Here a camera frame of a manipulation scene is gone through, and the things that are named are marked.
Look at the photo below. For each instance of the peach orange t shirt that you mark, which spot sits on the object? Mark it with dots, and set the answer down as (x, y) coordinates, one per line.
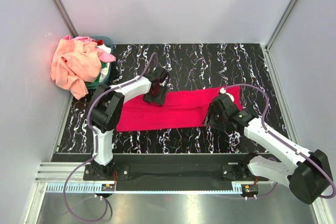
(75, 63)

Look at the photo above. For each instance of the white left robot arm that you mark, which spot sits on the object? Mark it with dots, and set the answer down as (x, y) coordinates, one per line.
(106, 106)

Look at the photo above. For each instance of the right aluminium frame post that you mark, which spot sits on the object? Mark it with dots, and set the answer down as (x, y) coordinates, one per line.
(286, 14)

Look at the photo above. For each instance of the teal laundry basket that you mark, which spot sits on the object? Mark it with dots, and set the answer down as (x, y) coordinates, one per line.
(106, 45)

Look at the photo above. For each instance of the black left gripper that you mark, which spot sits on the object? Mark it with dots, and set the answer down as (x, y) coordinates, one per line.
(160, 99)

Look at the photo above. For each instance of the white garment in basket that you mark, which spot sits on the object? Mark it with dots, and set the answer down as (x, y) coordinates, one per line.
(104, 54)

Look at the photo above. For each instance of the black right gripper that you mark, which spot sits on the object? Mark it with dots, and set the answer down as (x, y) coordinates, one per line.
(209, 119)

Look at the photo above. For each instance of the red garment in basket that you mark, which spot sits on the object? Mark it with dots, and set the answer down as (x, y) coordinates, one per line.
(99, 42)

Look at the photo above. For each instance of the left aluminium frame post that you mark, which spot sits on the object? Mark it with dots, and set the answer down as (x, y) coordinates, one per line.
(65, 17)

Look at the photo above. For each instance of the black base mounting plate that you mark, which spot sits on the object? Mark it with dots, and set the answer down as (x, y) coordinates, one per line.
(179, 170)

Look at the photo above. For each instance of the light pink garment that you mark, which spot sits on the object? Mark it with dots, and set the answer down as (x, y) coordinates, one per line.
(107, 42)

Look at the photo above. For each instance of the green garment in basket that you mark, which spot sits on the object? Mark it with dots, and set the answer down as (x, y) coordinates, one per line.
(102, 78)

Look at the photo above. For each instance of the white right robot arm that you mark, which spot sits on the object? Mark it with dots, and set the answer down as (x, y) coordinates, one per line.
(307, 174)

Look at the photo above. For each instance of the white slotted cable duct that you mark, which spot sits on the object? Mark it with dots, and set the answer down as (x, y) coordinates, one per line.
(100, 188)

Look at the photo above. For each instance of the aluminium frame post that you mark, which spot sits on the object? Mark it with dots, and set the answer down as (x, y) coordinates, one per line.
(286, 14)
(65, 17)

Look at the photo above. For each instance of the magenta red t shirt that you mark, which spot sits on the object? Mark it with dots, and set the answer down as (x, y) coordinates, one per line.
(181, 109)

